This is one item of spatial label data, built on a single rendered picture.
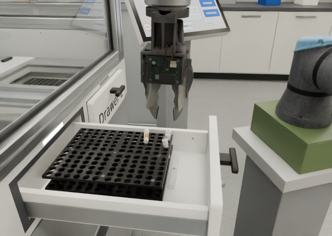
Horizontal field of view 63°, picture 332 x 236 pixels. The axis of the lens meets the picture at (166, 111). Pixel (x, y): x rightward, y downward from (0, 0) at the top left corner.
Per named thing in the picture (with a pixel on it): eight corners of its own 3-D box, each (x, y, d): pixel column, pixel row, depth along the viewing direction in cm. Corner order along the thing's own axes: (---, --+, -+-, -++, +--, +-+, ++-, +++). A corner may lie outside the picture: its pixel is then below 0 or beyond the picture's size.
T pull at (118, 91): (125, 88, 88) (125, 84, 87) (118, 97, 81) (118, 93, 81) (114, 88, 89) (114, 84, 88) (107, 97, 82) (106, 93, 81)
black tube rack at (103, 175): (172, 156, 65) (173, 134, 62) (162, 214, 50) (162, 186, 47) (84, 149, 68) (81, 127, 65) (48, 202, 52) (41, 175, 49)
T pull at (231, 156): (234, 151, 56) (235, 146, 56) (238, 175, 50) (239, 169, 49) (217, 150, 57) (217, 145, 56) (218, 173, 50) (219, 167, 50)
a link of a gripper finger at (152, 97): (136, 126, 51) (143, 81, 47) (143, 112, 56) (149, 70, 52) (152, 130, 51) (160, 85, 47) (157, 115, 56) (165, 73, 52)
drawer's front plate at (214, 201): (212, 152, 70) (216, 114, 65) (216, 255, 44) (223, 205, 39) (206, 151, 70) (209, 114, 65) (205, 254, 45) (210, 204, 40)
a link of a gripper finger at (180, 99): (171, 131, 51) (165, 85, 47) (174, 117, 56) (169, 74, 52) (187, 131, 50) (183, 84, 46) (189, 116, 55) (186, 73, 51)
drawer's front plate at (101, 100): (125, 97, 102) (123, 68, 97) (97, 138, 76) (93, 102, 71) (120, 97, 102) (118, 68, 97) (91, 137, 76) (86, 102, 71)
